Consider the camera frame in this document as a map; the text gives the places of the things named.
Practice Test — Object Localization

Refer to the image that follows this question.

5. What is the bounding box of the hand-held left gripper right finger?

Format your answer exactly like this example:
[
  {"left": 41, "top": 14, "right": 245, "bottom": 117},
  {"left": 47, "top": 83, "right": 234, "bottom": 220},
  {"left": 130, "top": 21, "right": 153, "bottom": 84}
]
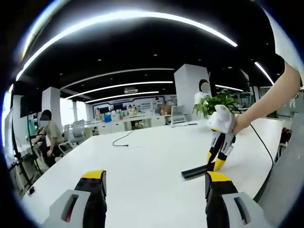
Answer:
[{"left": 205, "top": 171, "right": 274, "bottom": 228}]

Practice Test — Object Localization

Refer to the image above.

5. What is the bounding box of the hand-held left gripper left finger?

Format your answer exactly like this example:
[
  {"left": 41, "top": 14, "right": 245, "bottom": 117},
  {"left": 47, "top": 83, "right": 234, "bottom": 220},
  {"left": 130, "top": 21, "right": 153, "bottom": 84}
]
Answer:
[{"left": 49, "top": 169, "right": 107, "bottom": 228}]

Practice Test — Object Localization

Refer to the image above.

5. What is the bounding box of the black remote control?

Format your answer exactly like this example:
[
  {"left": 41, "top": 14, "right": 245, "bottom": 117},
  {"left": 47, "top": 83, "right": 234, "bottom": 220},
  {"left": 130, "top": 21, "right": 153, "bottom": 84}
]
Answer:
[{"left": 180, "top": 163, "right": 215, "bottom": 180}]

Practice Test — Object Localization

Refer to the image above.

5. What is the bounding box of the green potted plant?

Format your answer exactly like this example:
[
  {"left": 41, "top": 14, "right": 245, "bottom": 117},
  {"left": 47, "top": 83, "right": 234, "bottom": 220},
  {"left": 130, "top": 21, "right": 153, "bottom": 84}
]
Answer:
[{"left": 192, "top": 91, "right": 241, "bottom": 120}]

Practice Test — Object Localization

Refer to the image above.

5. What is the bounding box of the white office chair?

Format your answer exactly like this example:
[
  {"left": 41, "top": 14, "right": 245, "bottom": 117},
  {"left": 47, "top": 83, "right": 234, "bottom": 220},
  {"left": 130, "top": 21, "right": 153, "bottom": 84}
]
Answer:
[
  {"left": 170, "top": 104, "right": 189, "bottom": 128},
  {"left": 70, "top": 120, "right": 86, "bottom": 146}
]

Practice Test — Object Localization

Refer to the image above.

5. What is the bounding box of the black tripod stand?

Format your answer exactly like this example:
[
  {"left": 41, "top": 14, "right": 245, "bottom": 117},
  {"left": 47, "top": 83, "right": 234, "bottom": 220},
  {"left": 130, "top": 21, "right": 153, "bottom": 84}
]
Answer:
[{"left": 9, "top": 111, "right": 42, "bottom": 188}]

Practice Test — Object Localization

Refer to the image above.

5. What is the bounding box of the person's white shirt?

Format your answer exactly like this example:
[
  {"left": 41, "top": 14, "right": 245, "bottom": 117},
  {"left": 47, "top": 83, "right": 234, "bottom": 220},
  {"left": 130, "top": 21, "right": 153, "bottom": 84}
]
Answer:
[{"left": 265, "top": 13, "right": 304, "bottom": 73}]

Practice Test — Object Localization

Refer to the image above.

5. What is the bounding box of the black monitor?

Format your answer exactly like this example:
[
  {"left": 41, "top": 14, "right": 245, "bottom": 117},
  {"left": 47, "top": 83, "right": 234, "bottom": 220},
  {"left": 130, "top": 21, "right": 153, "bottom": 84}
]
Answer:
[{"left": 19, "top": 94, "right": 44, "bottom": 119}]

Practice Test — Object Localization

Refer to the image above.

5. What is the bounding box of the long ceiling light strip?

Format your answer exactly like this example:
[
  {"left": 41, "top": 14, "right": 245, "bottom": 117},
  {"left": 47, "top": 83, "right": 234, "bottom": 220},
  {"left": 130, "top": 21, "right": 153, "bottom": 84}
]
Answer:
[{"left": 15, "top": 10, "right": 238, "bottom": 82}]

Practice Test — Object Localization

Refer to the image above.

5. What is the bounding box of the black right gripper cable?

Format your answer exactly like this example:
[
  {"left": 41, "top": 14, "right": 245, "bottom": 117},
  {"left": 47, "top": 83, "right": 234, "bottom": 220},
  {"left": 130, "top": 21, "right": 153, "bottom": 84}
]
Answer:
[{"left": 248, "top": 123, "right": 276, "bottom": 165}]

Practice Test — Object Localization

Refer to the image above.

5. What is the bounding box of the black table cable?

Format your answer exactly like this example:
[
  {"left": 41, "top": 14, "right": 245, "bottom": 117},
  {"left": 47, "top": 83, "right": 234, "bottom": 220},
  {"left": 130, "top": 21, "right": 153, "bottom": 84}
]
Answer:
[{"left": 112, "top": 130, "right": 135, "bottom": 147}]

